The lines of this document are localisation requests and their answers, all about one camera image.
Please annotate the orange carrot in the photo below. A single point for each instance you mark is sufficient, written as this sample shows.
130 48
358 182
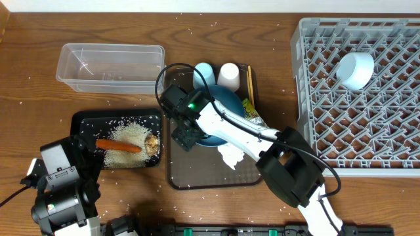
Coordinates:
117 146

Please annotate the dark blue plate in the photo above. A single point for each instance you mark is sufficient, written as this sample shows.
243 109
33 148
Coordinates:
229 100

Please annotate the light blue rice bowl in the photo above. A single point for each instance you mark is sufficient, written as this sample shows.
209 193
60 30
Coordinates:
355 70

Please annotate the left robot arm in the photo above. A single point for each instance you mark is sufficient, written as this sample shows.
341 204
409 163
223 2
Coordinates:
65 177

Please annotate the wooden chopstick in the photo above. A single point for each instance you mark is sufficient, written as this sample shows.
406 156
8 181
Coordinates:
248 86
251 85

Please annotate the white napkin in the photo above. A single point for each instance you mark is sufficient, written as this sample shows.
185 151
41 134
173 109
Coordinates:
231 155

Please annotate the grey dishwasher rack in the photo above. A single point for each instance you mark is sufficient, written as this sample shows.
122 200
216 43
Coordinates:
371 132

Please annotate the white rice pile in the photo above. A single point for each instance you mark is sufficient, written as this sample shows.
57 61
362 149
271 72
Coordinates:
131 133

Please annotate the brown food scrap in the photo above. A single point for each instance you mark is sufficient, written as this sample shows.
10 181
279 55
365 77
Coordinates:
151 145

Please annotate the black waste tray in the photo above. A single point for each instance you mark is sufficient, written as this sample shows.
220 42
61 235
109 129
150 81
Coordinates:
94 125

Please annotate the clear plastic bin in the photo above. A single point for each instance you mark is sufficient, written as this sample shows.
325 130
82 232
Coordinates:
111 68

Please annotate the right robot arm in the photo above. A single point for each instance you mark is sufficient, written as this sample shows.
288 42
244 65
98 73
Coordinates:
284 159

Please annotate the green foil snack wrapper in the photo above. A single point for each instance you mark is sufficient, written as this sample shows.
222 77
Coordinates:
251 113

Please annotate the light blue cup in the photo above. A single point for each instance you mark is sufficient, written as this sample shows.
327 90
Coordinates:
204 70

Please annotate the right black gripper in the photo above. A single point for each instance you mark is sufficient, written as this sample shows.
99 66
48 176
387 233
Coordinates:
187 140

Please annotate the brown serving tray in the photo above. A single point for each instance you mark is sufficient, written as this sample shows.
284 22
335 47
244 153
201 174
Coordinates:
203 167

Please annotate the pale pink cup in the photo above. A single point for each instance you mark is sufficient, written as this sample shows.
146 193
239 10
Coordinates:
229 77

